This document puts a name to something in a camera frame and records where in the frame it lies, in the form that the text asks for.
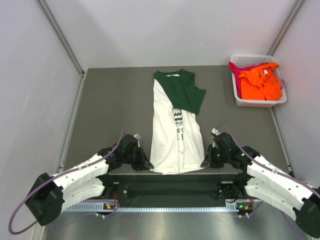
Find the aluminium frame post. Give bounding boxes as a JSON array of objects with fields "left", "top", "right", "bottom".
[
  {"left": 267, "top": 0, "right": 307, "bottom": 56},
  {"left": 36, "top": 0, "right": 85, "bottom": 76}
]

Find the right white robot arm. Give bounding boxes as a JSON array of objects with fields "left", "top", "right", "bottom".
[{"left": 202, "top": 128, "right": 320, "bottom": 239}]

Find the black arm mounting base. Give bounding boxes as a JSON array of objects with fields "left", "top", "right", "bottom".
[{"left": 99, "top": 173, "right": 248, "bottom": 202}]

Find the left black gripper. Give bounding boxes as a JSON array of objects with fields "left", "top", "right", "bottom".
[{"left": 123, "top": 144, "right": 154, "bottom": 171}]

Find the pink t-shirt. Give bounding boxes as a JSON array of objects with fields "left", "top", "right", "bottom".
[{"left": 228, "top": 62, "right": 284, "bottom": 99}]

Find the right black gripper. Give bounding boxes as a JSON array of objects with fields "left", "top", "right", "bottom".
[{"left": 201, "top": 144, "right": 230, "bottom": 169}]

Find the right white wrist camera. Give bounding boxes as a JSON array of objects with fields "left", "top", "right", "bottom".
[{"left": 211, "top": 128, "right": 221, "bottom": 138}]

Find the orange t-shirt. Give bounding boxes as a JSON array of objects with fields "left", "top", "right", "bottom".
[{"left": 238, "top": 62, "right": 283, "bottom": 101}]

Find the white and green t-shirt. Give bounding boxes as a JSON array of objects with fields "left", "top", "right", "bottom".
[{"left": 150, "top": 69, "right": 206, "bottom": 175}]

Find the grey slotted cable duct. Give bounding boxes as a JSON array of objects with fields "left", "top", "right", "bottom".
[{"left": 64, "top": 201, "right": 253, "bottom": 213}]

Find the left aluminium frame post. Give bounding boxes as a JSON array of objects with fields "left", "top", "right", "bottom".
[{"left": 36, "top": 0, "right": 85, "bottom": 76}]

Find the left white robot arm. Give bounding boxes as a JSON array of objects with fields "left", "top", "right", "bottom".
[{"left": 25, "top": 134, "right": 154, "bottom": 226}]

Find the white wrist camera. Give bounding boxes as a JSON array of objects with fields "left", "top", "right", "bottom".
[
  {"left": 134, "top": 133, "right": 141, "bottom": 148},
  {"left": 211, "top": 128, "right": 221, "bottom": 138}
]

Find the right aluminium frame post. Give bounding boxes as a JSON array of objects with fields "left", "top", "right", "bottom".
[{"left": 267, "top": 0, "right": 307, "bottom": 56}]

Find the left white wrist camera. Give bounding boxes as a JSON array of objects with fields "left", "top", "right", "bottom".
[{"left": 134, "top": 133, "right": 141, "bottom": 148}]

